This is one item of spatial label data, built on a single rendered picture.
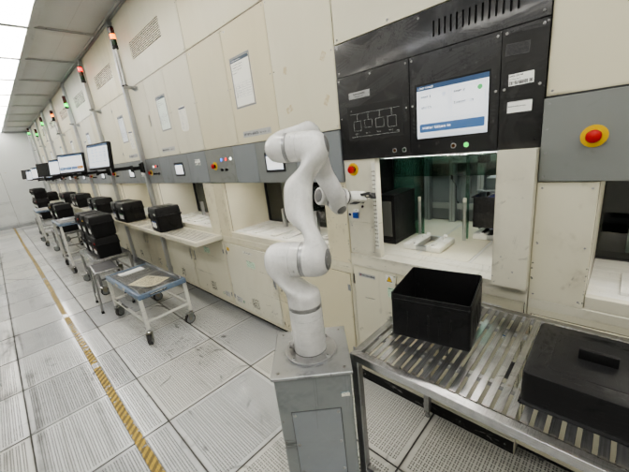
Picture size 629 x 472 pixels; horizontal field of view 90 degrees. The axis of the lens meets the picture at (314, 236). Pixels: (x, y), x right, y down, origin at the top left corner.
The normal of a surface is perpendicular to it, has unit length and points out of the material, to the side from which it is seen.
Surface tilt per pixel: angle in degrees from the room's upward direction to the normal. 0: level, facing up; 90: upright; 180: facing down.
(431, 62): 90
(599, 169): 90
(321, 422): 90
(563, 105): 90
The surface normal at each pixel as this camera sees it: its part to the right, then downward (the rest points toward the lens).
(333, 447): 0.02, 0.27
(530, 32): -0.69, 0.27
